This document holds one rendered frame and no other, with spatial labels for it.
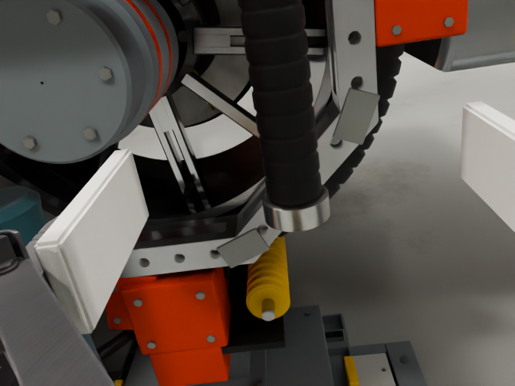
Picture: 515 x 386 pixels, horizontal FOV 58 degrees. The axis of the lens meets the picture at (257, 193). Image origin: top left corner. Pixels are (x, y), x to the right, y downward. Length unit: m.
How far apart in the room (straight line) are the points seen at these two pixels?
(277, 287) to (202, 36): 0.33
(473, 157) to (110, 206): 0.13
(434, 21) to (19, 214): 0.43
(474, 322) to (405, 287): 0.22
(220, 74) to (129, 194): 0.59
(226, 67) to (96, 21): 0.42
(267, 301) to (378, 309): 0.82
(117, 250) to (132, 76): 0.22
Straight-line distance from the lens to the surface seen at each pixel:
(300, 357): 0.95
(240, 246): 0.56
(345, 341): 1.06
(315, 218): 0.29
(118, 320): 0.66
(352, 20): 0.49
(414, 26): 0.51
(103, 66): 0.36
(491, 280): 1.54
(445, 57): 0.69
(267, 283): 0.61
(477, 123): 0.18
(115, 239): 0.16
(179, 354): 0.67
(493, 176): 0.17
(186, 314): 0.62
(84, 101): 0.37
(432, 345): 1.31
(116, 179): 0.16
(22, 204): 0.49
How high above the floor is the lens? 0.90
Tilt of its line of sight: 25 degrees down
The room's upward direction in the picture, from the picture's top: 9 degrees counter-clockwise
